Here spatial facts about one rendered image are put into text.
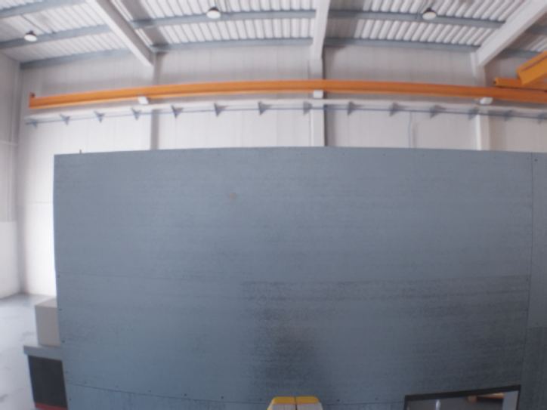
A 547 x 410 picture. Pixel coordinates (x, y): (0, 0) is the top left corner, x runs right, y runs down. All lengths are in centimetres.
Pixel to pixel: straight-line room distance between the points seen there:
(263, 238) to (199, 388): 74
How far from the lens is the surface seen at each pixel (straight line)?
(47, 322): 553
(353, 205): 144
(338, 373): 161
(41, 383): 591
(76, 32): 1128
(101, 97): 1146
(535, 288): 184
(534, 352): 195
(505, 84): 1182
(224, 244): 146
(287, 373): 159
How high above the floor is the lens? 296
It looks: level
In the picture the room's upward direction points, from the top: straight up
